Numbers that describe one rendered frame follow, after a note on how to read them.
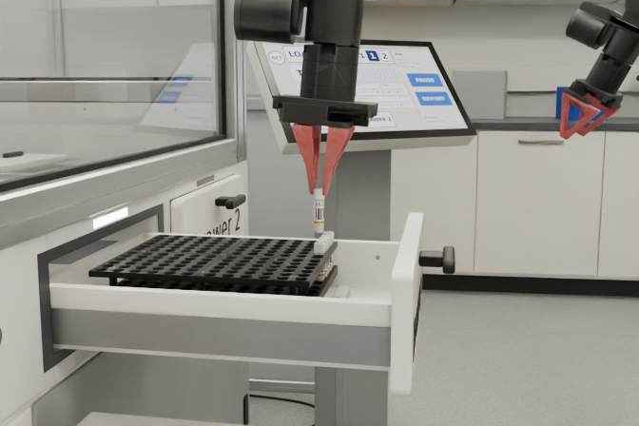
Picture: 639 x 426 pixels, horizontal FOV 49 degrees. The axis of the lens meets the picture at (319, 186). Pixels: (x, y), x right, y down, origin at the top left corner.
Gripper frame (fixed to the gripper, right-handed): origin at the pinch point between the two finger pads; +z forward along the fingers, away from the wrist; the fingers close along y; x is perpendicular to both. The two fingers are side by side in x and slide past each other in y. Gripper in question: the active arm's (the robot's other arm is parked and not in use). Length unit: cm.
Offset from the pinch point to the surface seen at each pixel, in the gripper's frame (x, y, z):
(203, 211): -24.5, 20.3, 9.5
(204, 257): 2.1, 11.3, 8.6
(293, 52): -94, 23, -16
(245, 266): 5.3, 6.0, 8.1
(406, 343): 15.5, -10.8, 10.0
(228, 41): -47, 25, -16
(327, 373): -98, 8, 64
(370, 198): -100, 2, 18
